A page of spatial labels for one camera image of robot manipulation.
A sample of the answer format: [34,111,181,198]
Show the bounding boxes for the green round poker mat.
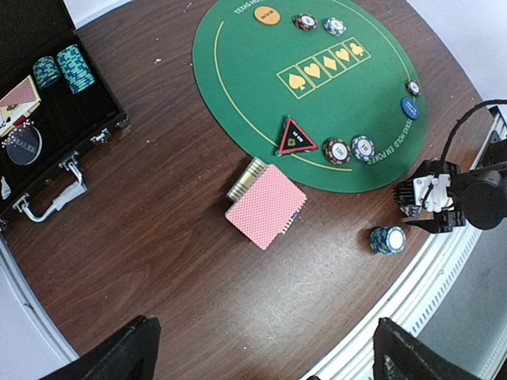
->
[193,1,428,193]

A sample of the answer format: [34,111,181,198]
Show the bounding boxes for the blue round blind button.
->
[400,97,421,120]

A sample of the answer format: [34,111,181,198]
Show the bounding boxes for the orange black chip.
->
[293,13,318,31]
[405,79,421,97]
[322,138,351,165]

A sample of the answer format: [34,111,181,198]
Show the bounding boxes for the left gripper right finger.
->
[373,317,477,380]

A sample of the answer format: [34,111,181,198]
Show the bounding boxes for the small white tag in case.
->
[1,176,11,200]

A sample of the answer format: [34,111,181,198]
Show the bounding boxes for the blue tan chip stack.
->
[399,205,422,218]

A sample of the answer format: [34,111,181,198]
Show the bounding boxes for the card deck in case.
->
[1,75,41,127]

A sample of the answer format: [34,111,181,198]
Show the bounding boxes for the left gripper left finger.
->
[45,315,161,379]

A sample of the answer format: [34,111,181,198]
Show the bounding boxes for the green blue chip stack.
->
[369,226,406,256]

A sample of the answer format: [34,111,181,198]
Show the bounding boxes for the black red triangle token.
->
[275,116,318,157]

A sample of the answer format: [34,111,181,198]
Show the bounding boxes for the green blue chips in case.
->
[32,56,61,89]

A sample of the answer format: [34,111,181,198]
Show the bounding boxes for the orange round blind button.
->
[253,6,281,25]

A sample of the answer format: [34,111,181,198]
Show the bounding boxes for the teal chip row in case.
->
[56,44,95,94]

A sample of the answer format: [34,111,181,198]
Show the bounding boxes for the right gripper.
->
[394,160,506,234]

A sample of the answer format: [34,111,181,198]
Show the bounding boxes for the red playing card deck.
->
[225,165,307,250]

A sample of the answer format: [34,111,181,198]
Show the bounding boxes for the clear acrylic dealer button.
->
[2,120,42,166]

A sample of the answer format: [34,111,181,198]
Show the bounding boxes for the black poker chip case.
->
[1,1,128,226]

